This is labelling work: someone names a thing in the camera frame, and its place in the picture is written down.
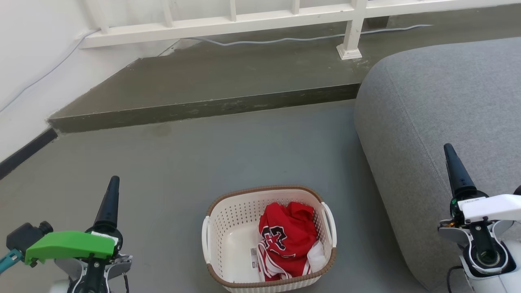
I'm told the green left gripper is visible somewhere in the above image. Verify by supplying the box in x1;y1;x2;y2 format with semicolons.
24;176;123;266

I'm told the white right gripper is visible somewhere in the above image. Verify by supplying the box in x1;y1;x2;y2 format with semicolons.
444;143;521;223

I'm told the white laundry basket brown rim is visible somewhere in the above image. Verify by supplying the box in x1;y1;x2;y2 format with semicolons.
201;185;337;293

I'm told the grey fabric sofa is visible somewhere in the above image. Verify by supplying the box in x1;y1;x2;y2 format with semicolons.
353;37;521;291

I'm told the black baseboard strip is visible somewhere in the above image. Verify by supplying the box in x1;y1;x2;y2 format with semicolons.
0;128;58;180

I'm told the red basketball jersey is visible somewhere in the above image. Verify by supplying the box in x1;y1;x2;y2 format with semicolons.
257;201;326;282

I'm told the dark concrete raised step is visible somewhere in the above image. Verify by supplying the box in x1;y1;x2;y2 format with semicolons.
47;3;521;134

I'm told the white railing fence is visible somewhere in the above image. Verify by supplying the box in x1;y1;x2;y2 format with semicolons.
79;0;521;61

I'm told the black cable along right arm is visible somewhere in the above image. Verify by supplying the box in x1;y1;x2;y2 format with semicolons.
447;266;464;293

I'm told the teal left camera cable connector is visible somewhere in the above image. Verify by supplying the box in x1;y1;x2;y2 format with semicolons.
0;249;24;274

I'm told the light grey cable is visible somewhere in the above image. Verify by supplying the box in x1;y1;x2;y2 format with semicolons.
189;24;433;46
0;29;99;113

